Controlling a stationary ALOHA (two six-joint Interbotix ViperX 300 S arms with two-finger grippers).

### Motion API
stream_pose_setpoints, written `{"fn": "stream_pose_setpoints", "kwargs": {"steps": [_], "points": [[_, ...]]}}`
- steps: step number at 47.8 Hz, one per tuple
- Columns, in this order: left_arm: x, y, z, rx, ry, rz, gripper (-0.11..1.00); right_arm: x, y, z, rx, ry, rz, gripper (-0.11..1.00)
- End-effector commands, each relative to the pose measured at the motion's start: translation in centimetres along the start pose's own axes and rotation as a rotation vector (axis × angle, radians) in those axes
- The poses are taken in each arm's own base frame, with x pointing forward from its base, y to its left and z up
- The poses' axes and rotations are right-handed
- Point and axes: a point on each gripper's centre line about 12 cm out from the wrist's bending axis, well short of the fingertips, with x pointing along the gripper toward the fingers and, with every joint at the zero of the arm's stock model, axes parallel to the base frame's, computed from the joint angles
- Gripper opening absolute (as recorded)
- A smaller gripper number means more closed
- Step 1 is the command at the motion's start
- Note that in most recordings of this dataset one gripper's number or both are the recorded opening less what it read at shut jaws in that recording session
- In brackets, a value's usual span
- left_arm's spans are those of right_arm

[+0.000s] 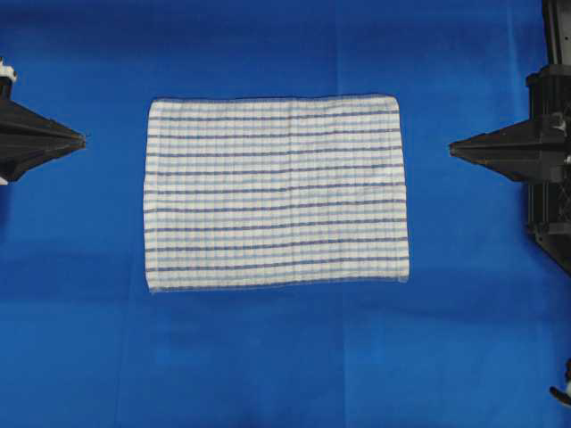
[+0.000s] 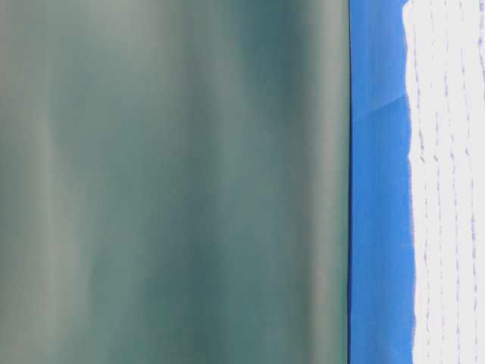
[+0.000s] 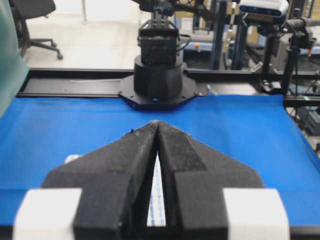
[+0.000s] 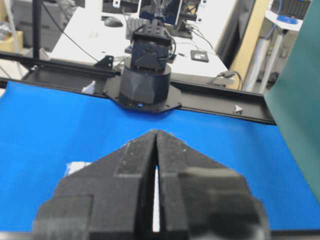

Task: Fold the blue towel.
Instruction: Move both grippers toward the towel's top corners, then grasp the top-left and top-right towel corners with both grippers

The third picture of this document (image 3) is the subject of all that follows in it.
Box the white blue striped towel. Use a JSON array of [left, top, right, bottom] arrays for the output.
[[65, 149, 168, 228]]

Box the blue table cloth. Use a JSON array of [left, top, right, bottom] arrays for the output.
[[0, 95, 320, 226]]

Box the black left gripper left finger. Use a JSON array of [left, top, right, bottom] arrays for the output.
[[13, 121, 158, 240]]

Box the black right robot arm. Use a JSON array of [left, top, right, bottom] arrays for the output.
[[133, 0, 216, 101]]

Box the black office chair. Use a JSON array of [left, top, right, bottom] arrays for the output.
[[8, 0, 64, 61]]

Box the black camera stand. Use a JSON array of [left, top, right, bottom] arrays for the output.
[[260, 17, 320, 96]]

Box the black table edge rail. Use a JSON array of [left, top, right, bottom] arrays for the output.
[[15, 67, 320, 99]]

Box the white grey depth camera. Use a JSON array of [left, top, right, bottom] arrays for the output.
[[239, 0, 290, 36]]

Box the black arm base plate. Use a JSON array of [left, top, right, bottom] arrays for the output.
[[118, 75, 199, 111]]

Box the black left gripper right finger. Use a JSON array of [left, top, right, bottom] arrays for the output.
[[157, 121, 290, 240]]

